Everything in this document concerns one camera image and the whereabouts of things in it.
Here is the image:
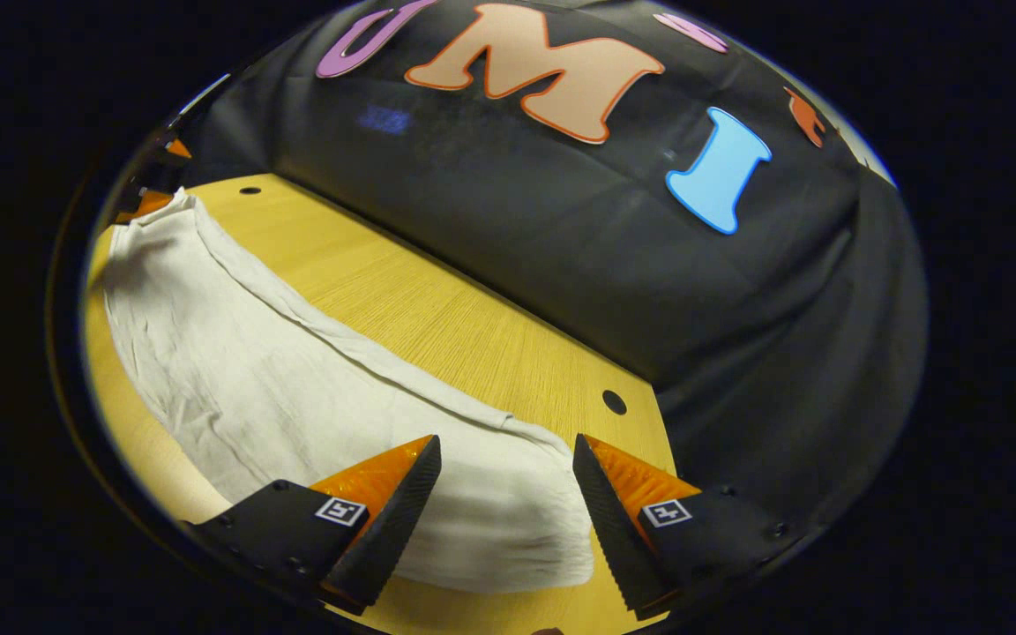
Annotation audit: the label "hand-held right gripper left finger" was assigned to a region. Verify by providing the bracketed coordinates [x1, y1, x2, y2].
[182, 434, 443, 616]

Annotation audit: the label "black backdrop cloth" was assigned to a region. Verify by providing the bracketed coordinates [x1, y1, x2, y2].
[175, 0, 929, 565]

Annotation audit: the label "cream white jeans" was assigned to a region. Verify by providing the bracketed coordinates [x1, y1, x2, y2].
[101, 187, 595, 594]

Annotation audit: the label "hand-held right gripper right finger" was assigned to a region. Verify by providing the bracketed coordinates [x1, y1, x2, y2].
[571, 432, 796, 620]

